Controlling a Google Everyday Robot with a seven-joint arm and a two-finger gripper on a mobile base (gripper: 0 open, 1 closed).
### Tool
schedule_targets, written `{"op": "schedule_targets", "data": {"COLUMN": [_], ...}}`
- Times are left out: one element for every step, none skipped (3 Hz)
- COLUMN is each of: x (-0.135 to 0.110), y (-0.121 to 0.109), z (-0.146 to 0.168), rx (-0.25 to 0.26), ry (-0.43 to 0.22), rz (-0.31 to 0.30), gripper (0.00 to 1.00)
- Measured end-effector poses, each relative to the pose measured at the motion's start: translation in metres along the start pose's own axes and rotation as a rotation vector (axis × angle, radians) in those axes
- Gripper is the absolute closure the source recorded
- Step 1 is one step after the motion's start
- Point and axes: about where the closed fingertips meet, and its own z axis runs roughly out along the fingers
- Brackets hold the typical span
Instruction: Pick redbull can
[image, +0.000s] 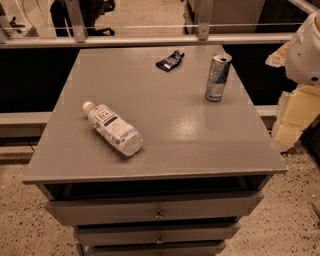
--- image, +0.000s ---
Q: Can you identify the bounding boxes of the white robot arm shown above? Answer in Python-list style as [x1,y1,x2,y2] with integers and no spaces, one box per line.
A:
[285,11,320,85]

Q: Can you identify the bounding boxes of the silver blue redbull can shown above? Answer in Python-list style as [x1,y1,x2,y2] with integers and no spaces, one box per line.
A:
[205,52,232,102]

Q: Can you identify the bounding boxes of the grey drawer cabinet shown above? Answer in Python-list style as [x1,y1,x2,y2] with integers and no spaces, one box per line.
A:
[22,44,289,256]

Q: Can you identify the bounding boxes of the clear plastic water bottle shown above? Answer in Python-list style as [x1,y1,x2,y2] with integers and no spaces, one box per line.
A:
[83,101,143,157]

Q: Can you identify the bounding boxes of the dark blue snack packet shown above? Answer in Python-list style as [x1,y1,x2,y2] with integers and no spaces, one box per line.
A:
[156,50,185,72]

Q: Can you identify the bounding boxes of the top grey drawer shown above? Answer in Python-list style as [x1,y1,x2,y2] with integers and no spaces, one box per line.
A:
[46,191,263,226]

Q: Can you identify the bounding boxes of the grey drawer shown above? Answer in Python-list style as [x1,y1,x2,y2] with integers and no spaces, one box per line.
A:
[76,220,240,246]
[46,191,263,226]
[92,241,225,256]

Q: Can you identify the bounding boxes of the middle grey drawer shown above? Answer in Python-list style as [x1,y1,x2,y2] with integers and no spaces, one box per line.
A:
[76,220,240,246]

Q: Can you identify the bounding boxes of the bottom grey drawer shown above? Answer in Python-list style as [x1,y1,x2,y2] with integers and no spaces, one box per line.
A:
[92,241,225,256]

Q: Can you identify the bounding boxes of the grey metal railing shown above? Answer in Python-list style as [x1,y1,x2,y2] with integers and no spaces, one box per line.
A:
[0,0,320,50]

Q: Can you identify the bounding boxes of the black office chair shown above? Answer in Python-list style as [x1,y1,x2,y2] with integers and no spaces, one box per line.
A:
[50,0,116,37]

